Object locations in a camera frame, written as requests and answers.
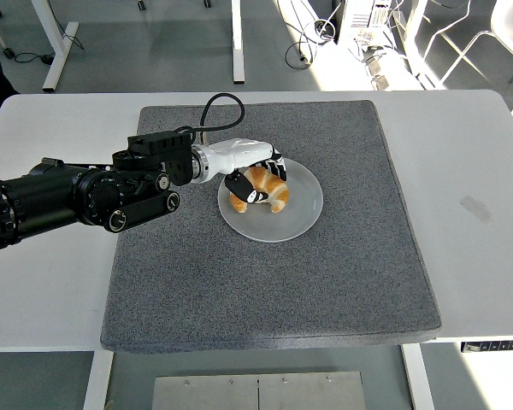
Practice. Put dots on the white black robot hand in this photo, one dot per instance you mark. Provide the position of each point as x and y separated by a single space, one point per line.
239 154

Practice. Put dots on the golden croissant bread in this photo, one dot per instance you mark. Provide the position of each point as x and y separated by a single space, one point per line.
275 192

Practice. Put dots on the pale grey round plate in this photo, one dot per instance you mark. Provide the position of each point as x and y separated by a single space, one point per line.
282 222

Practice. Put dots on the grey metal plate with screws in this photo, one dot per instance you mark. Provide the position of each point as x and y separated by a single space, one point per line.
205 393
312 390

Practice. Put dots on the straight white desk leg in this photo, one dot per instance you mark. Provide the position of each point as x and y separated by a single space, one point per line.
238 42

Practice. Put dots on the grey speckled felt mat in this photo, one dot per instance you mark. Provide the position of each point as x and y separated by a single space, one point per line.
261 290

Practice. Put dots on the white power strip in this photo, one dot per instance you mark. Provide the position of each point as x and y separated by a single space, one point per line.
380 70

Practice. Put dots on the white equipment box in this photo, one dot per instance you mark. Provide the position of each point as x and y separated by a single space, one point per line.
363 17

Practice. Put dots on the slanted white desk leg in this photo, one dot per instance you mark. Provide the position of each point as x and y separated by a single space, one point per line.
60 51

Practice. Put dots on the clear tape patch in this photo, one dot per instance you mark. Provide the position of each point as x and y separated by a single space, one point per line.
476 209

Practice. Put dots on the white table leg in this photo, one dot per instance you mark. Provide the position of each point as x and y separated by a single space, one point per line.
418 380
97 380

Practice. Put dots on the table height control panel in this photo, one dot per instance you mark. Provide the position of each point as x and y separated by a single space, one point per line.
496 346

